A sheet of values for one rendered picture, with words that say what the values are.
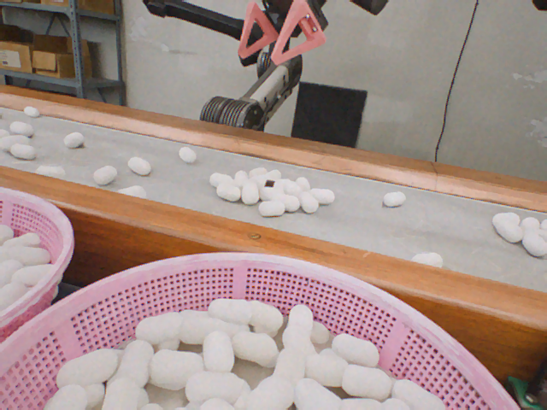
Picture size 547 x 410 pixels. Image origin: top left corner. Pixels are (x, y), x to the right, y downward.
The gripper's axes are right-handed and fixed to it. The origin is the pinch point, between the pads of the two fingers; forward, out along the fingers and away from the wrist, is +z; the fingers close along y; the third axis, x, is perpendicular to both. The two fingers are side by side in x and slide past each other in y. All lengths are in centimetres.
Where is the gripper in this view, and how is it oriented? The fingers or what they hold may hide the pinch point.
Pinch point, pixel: (259, 54)
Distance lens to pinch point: 59.2
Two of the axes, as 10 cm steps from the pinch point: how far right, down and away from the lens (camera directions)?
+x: -5.7, -4.7, -6.8
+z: -6.2, 7.8, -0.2
